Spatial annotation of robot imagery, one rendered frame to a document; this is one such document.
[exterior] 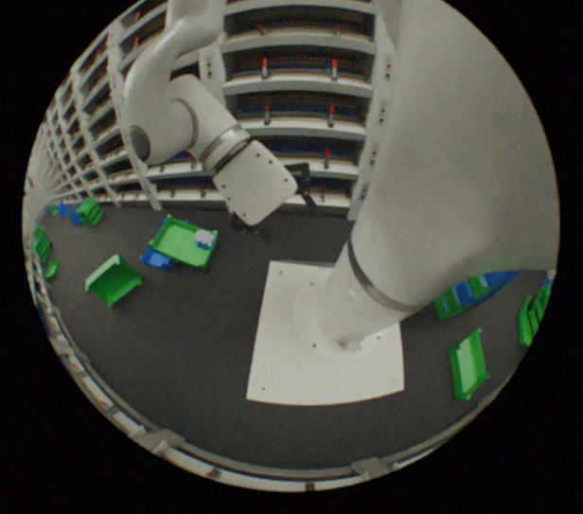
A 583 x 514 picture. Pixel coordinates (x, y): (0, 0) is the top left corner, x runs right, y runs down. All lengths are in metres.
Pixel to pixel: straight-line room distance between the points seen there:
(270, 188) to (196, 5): 0.30
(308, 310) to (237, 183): 0.24
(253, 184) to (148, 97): 0.18
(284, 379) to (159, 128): 0.37
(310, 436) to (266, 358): 0.50
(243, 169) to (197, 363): 0.69
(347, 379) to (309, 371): 0.07
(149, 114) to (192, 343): 0.73
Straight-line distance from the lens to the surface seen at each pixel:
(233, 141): 0.24
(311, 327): 0.31
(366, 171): 0.85
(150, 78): 0.21
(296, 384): 0.32
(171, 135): 0.21
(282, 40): 0.76
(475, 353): 1.15
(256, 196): 0.26
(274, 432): 0.74
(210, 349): 0.74
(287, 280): 0.35
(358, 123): 0.83
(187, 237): 0.97
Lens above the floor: 0.67
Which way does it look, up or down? 45 degrees down
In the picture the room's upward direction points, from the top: straight up
